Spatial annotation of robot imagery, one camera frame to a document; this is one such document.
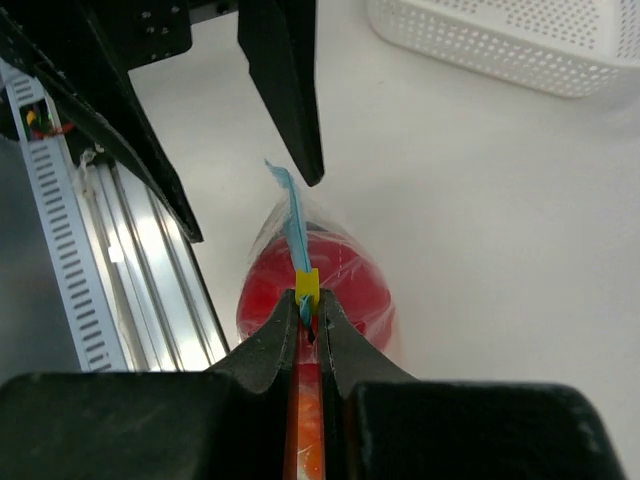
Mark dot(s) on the orange fake food piece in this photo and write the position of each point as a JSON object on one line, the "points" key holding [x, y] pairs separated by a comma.
{"points": [[310, 449]]}

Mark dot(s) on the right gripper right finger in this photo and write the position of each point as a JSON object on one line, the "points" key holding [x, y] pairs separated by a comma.
{"points": [[380, 422]]}

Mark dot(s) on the clear zip top bag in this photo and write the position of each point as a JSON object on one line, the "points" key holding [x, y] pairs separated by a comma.
{"points": [[294, 216]]}

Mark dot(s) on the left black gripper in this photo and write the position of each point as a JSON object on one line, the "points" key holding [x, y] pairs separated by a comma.
{"points": [[82, 53]]}

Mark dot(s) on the slotted cable duct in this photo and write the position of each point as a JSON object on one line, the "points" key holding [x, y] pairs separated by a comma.
{"points": [[89, 317]]}

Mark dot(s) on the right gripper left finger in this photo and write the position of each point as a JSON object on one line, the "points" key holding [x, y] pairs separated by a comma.
{"points": [[234, 420]]}

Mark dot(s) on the red fake tomato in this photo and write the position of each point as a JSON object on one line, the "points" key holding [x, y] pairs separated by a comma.
{"points": [[344, 268]]}

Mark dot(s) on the aluminium mounting rail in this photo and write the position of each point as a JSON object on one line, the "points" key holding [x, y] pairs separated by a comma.
{"points": [[159, 304]]}

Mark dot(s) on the white perforated plastic basket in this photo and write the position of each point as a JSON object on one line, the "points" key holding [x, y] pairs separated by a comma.
{"points": [[571, 49]]}

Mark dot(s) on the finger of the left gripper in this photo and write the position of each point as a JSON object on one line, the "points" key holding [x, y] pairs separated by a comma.
{"points": [[278, 39]]}

